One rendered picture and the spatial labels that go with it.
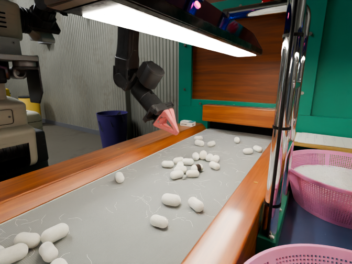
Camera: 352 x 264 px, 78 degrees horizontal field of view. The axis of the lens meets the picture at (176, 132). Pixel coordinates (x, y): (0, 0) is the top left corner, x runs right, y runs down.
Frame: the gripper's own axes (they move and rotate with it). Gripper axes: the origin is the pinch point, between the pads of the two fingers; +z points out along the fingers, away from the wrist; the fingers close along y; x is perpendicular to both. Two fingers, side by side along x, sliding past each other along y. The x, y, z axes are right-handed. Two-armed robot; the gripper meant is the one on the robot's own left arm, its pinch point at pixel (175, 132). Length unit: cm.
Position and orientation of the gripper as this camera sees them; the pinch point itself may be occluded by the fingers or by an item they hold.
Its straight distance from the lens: 65.5
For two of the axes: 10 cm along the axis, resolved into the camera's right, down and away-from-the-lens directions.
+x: -5.5, 6.5, 5.3
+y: 5.5, -2.1, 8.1
